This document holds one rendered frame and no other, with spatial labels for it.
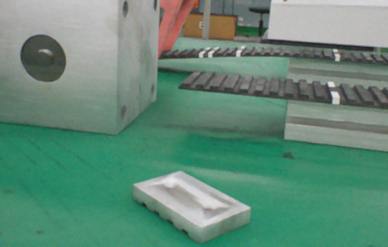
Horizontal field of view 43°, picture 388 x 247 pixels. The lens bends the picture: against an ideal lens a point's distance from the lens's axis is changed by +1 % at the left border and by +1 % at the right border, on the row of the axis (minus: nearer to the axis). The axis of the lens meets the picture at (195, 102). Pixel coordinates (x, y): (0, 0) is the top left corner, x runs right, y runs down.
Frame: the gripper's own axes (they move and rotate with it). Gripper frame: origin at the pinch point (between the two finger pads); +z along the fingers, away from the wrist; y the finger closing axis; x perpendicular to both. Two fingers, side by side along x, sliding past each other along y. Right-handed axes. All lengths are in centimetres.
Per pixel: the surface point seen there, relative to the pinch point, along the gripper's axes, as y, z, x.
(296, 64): 1.8, 0.0, 15.6
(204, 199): 33.0, 1.5, 11.1
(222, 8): -750, 40, -90
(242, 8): -749, 38, -57
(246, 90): 21.3, -1.1, 11.9
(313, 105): 20.8, -0.4, 16.4
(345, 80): 1.9, 1.3, 20.6
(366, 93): 19.1, -1.2, 19.8
